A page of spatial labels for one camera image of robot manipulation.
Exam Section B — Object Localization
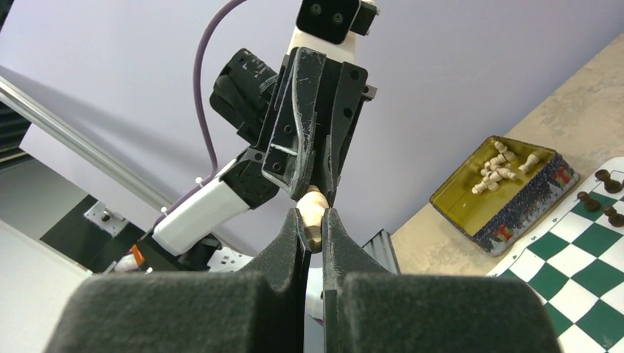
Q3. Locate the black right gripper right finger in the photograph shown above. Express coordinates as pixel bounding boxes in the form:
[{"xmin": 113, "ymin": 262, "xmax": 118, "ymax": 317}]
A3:
[{"xmin": 322, "ymin": 208, "xmax": 560, "ymax": 352}]

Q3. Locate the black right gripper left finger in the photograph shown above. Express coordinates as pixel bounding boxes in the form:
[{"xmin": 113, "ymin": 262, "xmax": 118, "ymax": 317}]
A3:
[{"xmin": 46, "ymin": 209, "xmax": 311, "ymax": 352}]

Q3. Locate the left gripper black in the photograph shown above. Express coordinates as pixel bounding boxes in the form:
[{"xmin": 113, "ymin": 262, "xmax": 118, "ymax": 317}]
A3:
[{"xmin": 258, "ymin": 47, "xmax": 376, "ymax": 205}]

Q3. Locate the white pawn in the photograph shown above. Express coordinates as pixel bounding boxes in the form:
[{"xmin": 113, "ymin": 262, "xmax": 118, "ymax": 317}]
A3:
[
  {"xmin": 518, "ymin": 152, "xmax": 541, "ymax": 174},
  {"xmin": 296, "ymin": 185, "xmax": 329, "ymax": 254}
]

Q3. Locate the white chess piece centre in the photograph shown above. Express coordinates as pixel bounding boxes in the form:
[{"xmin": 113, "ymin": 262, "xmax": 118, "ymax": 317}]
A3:
[{"xmin": 471, "ymin": 176, "xmax": 500, "ymax": 194}]

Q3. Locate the gold tin with white pieces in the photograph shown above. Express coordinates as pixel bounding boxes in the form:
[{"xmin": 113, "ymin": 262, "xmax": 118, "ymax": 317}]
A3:
[{"xmin": 429, "ymin": 136, "xmax": 580, "ymax": 257}]

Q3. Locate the white chess piece horizontal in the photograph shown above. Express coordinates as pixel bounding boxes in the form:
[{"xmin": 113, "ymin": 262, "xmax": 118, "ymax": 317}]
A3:
[{"xmin": 483, "ymin": 154, "xmax": 508, "ymax": 171}]

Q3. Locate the white chess piece top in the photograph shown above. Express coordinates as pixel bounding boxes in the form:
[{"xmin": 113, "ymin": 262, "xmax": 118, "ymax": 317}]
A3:
[{"xmin": 494, "ymin": 140, "xmax": 517, "ymax": 164}]

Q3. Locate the white chess piece long diagonal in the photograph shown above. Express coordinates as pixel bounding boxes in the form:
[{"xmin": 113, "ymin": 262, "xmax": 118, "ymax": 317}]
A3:
[{"xmin": 489, "ymin": 165, "xmax": 517, "ymax": 182}]

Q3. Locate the green white chess board mat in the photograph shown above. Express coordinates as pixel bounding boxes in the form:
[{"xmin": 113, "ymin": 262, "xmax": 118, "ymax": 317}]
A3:
[{"xmin": 489, "ymin": 174, "xmax": 623, "ymax": 352}]

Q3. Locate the dark chess piece a7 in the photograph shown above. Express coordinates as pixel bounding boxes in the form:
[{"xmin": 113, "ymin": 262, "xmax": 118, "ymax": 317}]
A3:
[{"xmin": 577, "ymin": 191, "xmax": 602, "ymax": 213}]

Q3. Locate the dark chess piece b7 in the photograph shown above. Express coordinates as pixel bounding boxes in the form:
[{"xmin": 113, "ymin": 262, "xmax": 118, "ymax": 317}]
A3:
[{"xmin": 602, "ymin": 205, "xmax": 624, "ymax": 228}]

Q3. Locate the dark chess piece a8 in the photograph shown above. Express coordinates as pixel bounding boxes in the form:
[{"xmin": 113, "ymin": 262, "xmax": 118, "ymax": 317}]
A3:
[{"xmin": 595, "ymin": 169, "xmax": 623, "ymax": 194}]

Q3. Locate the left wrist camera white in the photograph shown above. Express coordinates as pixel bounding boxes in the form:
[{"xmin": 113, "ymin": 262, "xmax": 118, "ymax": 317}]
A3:
[{"xmin": 286, "ymin": 0, "xmax": 380, "ymax": 64}]

